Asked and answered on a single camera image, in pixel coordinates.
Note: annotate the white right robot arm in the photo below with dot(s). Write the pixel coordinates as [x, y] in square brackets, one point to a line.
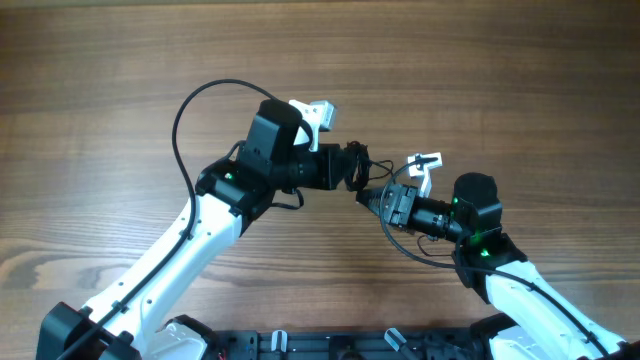
[534, 320]

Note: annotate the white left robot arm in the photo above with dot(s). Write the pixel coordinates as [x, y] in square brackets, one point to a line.
[127, 320]

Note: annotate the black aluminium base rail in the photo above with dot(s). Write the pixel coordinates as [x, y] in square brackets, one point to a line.
[434, 344]

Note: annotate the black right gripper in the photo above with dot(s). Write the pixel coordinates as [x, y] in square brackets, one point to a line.
[402, 206]

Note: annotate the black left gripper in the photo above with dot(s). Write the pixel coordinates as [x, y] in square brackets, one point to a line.
[328, 175]

